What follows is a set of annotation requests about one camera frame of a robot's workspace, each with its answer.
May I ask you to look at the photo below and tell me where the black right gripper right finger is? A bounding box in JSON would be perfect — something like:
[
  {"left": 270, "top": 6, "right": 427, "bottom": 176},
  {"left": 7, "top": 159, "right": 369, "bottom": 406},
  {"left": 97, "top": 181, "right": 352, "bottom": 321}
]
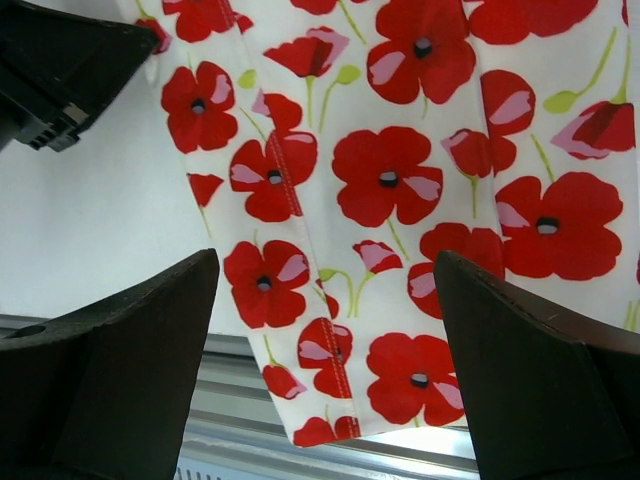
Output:
[{"left": 434, "top": 251, "right": 639, "bottom": 479}]

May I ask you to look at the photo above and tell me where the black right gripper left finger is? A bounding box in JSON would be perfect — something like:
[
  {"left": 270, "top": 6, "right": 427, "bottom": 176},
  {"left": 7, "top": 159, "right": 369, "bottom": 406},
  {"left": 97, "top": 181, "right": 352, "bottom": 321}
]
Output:
[{"left": 1, "top": 249, "right": 220, "bottom": 479}]

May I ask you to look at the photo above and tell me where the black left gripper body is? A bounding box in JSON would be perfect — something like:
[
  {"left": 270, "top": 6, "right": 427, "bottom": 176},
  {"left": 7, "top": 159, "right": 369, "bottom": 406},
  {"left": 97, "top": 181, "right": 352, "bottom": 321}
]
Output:
[{"left": 1, "top": 1, "right": 155, "bottom": 152}]

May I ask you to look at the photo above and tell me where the red poppy print skirt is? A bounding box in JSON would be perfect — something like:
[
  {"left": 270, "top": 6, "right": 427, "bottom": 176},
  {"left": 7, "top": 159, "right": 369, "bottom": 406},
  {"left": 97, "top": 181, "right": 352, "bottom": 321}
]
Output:
[{"left": 119, "top": 0, "right": 639, "bottom": 422}]

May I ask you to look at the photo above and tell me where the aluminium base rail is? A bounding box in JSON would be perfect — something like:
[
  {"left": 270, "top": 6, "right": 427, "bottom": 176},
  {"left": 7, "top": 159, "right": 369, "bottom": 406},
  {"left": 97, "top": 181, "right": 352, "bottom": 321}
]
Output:
[{"left": 0, "top": 314, "right": 481, "bottom": 480}]

